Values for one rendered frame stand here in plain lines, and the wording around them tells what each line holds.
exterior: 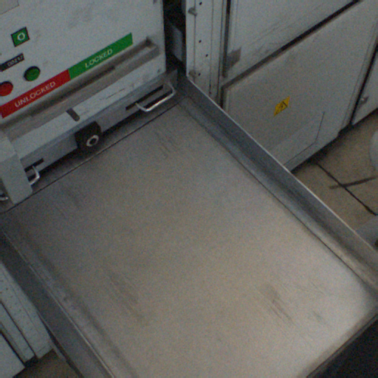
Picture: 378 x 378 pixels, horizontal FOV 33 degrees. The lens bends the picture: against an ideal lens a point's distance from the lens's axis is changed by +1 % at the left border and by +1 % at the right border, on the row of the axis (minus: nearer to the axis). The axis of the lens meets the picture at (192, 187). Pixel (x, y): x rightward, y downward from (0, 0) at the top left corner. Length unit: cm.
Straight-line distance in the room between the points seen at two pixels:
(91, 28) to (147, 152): 34
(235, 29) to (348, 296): 65
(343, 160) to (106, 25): 146
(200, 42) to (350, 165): 122
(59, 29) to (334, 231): 70
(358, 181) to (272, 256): 121
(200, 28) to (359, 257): 61
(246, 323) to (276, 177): 35
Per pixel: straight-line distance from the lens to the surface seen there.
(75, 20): 129
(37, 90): 134
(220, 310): 133
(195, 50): 152
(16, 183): 131
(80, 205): 145
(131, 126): 156
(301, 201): 145
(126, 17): 137
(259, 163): 149
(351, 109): 255
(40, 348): 217
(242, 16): 154
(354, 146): 264
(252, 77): 175
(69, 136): 147
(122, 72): 139
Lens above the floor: 208
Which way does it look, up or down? 58 degrees down
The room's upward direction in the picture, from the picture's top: straight up
